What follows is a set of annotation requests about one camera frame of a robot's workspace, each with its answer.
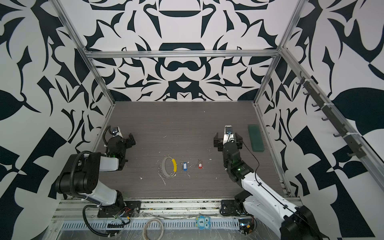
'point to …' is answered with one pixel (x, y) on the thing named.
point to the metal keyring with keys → (162, 166)
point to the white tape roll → (144, 234)
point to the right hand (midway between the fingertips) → (228, 132)
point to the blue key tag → (185, 166)
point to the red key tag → (200, 166)
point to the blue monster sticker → (203, 222)
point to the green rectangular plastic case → (256, 138)
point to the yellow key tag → (175, 165)
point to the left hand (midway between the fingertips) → (122, 133)
